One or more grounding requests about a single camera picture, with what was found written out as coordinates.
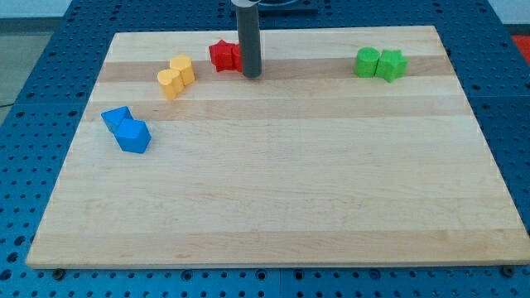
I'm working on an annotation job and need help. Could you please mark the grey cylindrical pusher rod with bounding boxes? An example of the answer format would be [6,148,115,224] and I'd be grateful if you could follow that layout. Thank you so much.
[234,0,262,79]

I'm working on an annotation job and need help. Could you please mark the red block behind rod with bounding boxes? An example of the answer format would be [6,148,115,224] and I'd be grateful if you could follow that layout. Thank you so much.
[231,44,243,73]

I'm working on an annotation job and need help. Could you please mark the red star block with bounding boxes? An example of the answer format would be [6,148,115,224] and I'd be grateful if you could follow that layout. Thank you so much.
[209,40,236,72]

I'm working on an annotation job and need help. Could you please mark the yellow hexagon block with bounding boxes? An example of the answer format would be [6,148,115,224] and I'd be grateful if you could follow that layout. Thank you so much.
[170,55,195,86]

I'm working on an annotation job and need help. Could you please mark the yellow heart block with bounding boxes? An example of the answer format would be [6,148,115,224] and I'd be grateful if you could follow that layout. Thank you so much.
[157,69,185,100]

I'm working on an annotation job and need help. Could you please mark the green cylinder block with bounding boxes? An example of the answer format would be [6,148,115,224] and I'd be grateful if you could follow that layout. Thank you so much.
[354,47,380,78]

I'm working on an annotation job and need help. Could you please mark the green star block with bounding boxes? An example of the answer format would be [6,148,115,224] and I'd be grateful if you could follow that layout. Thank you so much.
[374,50,408,83]

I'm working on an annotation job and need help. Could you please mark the blue cube block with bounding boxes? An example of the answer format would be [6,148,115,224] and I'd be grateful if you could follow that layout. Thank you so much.
[114,119,152,154]

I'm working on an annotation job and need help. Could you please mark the blue triangle block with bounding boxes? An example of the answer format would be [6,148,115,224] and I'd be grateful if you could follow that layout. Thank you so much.
[101,106,133,133]

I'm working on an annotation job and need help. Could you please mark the wooden board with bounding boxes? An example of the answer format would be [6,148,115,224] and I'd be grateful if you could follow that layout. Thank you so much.
[26,26,529,269]

